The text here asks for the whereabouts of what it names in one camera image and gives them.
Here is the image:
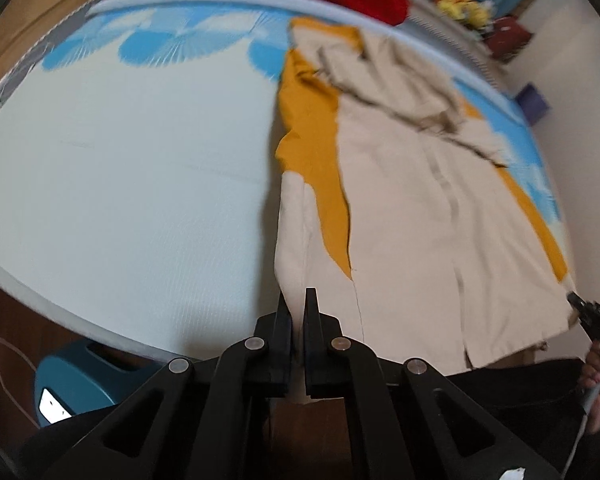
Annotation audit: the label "person's black pants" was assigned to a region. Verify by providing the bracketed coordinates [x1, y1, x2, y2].
[447, 357, 590, 477]

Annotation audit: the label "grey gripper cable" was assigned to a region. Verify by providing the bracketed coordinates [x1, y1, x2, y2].
[561, 385, 600, 477]

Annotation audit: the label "thin white floor cable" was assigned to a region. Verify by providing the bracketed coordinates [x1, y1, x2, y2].
[0, 330, 44, 430]

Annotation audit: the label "beige and mustard hooded jacket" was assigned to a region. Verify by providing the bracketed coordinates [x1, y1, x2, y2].
[272, 16, 578, 405]

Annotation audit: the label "purple box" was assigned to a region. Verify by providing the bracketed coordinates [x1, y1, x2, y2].
[517, 85, 551, 124]

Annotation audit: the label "dark red bag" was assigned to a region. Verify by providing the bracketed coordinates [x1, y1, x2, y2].
[486, 16, 536, 64]

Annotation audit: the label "yellow plush toy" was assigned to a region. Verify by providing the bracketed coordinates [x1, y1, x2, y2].
[435, 0, 475, 17]
[462, 1, 494, 29]

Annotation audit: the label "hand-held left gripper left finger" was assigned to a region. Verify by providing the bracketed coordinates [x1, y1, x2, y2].
[20, 287, 293, 480]

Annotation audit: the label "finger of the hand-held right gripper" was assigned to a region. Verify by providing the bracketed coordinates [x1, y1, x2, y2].
[566, 291, 595, 323]

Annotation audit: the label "teal plastic stool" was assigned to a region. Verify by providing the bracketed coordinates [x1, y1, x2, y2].
[33, 338, 167, 429]

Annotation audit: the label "blue floral bed mat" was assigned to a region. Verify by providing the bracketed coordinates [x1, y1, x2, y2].
[0, 0, 570, 361]

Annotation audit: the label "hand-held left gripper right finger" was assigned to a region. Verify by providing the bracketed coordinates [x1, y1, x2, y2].
[304, 287, 566, 480]

